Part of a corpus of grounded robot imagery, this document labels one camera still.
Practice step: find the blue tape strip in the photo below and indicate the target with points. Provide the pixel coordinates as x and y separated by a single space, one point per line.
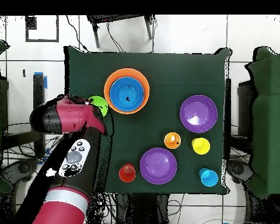
45 81

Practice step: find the black metal stand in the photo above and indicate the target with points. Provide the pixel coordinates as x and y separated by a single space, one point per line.
96 35

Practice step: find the small light blue bowl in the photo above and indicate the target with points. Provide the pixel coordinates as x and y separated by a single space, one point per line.
130 89

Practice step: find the large blue bowl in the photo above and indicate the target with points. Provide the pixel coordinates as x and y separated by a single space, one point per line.
111 93

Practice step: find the purple bowl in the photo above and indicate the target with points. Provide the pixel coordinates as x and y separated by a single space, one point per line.
198 109
158 165

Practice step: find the black floor base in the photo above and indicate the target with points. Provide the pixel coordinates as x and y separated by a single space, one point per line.
23 168
239 169

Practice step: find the yellow cup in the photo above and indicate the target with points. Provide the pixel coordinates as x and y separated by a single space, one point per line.
201 146

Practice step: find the red cup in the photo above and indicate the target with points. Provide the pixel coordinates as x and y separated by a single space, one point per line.
127 173

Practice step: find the grey square frame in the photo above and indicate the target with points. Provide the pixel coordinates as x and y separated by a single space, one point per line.
42 40

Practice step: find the green bowl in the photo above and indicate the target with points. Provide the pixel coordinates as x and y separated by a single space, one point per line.
100 102

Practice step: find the black table frame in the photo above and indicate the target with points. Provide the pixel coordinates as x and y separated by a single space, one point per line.
39 88
243 105

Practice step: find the blue cup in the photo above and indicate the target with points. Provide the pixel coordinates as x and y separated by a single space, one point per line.
209 178

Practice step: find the dark green tablecloth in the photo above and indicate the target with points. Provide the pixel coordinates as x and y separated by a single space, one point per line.
177 70

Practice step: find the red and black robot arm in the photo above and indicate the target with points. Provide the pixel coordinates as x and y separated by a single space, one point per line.
72 116

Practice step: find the orange cup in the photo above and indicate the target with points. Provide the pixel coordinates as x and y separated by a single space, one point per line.
171 140

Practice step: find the large orange bowl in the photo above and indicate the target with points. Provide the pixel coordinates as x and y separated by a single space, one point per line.
127 72

